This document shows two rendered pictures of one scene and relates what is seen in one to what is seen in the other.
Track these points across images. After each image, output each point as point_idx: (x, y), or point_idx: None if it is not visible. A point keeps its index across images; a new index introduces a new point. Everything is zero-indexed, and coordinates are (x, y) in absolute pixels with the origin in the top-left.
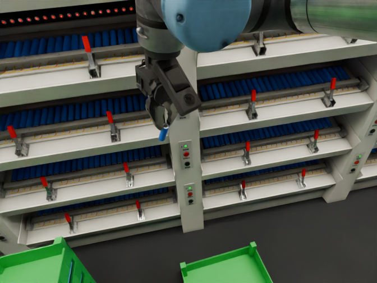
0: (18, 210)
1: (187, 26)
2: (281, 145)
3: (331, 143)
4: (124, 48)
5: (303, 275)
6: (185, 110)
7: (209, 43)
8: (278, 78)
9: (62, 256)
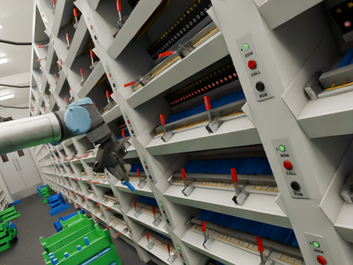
0: (130, 217)
1: None
2: (242, 245)
3: None
4: None
5: None
6: (92, 169)
7: (51, 143)
8: (229, 163)
9: (101, 238)
